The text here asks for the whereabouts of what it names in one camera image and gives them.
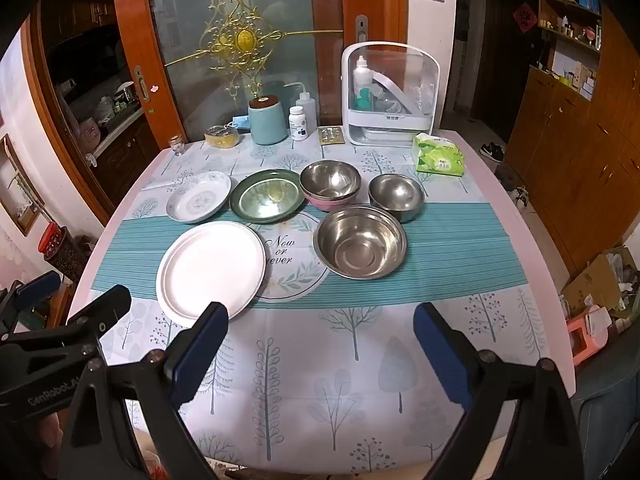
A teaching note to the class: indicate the large steel bowl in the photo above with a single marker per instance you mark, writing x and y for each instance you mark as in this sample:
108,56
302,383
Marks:
360,245

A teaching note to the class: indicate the large white plate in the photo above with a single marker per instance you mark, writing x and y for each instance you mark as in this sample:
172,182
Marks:
210,265

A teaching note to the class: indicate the white storage box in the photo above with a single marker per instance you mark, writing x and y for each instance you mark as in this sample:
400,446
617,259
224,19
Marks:
385,121

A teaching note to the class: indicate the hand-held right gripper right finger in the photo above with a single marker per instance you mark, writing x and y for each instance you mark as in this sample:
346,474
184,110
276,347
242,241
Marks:
445,360

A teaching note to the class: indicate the gold door ornament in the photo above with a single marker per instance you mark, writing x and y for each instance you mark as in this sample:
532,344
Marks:
245,40

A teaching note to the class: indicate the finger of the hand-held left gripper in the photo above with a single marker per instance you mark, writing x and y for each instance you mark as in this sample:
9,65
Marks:
35,287
107,307

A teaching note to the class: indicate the green plate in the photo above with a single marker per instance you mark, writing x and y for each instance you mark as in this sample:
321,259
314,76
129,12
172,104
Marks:
265,197

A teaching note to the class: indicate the pink plastic container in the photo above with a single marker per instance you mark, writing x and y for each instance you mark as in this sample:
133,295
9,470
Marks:
582,340

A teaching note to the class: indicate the pink bowl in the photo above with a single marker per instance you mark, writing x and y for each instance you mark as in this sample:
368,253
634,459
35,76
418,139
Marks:
325,205

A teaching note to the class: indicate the pink rice cooker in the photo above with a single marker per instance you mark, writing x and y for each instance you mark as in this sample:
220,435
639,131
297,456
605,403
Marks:
90,134

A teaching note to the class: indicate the person's left hand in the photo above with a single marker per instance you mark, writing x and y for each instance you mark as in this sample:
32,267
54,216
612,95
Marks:
47,435

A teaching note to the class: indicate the red wall decoration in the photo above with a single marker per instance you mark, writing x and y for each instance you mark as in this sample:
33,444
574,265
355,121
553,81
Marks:
525,17

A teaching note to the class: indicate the steel pot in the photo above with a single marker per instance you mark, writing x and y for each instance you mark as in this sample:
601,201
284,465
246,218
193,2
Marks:
125,92

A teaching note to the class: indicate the dark wooden door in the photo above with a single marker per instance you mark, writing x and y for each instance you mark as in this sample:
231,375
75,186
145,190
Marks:
500,60

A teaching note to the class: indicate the wooden framed glass door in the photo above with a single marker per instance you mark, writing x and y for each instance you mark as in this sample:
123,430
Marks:
190,35

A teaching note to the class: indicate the green tissue pack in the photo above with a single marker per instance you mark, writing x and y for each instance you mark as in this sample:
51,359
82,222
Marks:
440,157

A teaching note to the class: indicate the grey blue chair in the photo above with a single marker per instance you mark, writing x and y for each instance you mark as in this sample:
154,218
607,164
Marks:
605,410

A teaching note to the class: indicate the small steel bowl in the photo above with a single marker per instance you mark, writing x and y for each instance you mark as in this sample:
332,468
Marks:
395,195

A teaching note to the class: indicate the teal canister with brown lid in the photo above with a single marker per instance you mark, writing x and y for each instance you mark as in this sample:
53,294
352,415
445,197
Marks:
267,122

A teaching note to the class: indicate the blue face mask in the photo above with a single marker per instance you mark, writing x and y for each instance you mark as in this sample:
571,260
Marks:
241,124

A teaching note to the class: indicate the wooden picture frame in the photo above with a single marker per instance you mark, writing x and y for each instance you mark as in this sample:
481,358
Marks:
22,190

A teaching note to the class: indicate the small glass cup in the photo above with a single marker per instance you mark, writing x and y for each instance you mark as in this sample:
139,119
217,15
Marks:
176,145

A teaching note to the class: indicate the patterned white plate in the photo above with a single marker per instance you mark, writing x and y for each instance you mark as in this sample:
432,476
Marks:
197,200

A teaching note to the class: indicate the round yellow tin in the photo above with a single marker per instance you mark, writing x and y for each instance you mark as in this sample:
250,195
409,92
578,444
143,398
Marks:
221,138

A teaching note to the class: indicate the clear wash bottle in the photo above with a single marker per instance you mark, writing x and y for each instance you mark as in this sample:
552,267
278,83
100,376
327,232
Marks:
308,110

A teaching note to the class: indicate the white pill bottle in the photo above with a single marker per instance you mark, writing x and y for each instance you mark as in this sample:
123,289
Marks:
298,125

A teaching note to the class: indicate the black shoe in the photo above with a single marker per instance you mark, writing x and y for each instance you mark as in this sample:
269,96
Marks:
492,151

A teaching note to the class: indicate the tree printed teal tablecloth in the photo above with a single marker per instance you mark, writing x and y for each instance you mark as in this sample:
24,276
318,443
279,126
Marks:
325,360

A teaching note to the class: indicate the cardboard box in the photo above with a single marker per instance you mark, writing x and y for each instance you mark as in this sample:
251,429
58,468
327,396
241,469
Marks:
595,275

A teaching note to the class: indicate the medium steel bowl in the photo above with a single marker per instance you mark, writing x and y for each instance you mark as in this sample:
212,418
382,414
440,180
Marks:
330,177

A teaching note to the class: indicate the white dropper bottle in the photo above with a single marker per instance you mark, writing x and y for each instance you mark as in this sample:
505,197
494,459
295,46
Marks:
362,76

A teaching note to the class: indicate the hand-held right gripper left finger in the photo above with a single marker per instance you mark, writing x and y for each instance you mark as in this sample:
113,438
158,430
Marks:
200,350

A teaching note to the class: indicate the wooden shelf cabinet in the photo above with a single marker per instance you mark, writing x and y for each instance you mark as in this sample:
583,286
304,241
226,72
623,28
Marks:
575,135

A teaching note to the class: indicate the red basket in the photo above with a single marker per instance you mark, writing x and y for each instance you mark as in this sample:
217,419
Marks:
52,240

